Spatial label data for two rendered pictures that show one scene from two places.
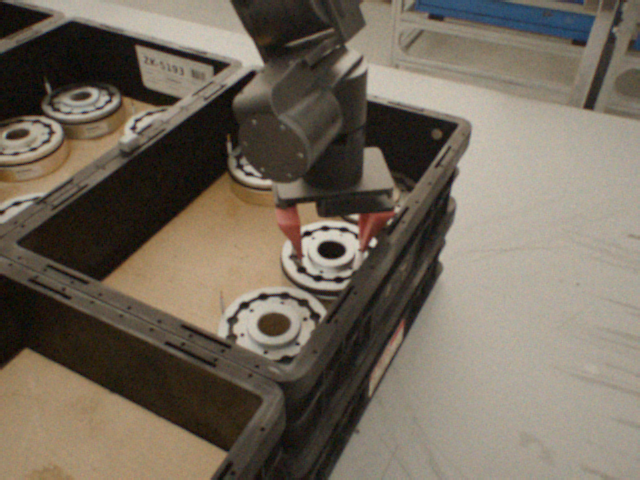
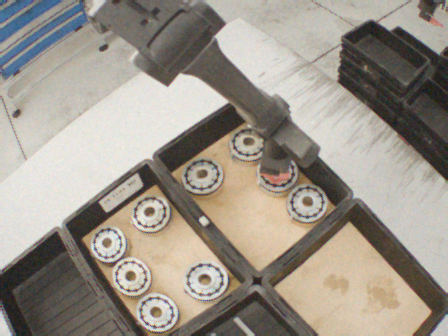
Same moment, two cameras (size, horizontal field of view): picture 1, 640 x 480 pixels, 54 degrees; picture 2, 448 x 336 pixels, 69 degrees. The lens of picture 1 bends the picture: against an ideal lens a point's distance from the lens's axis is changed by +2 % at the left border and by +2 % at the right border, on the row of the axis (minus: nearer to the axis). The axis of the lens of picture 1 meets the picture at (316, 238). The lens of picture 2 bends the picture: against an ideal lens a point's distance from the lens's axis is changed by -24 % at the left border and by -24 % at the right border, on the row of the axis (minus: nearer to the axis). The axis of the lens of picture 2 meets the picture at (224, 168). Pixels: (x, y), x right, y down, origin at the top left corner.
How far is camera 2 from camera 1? 72 cm
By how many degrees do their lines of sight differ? 40
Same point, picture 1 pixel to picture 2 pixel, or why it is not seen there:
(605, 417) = (329, 130)
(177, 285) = (259, 235)
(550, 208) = not seen: hidden behind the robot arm
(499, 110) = not seen: hidden behind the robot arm
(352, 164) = not seen: hidden behind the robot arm
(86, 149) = (138, 254)
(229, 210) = (218, 204)
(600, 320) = (294, 108)
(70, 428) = (312, 276)
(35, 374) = (284, 287)
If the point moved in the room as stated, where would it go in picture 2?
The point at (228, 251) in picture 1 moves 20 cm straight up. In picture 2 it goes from (246, 212) to (242, 167)
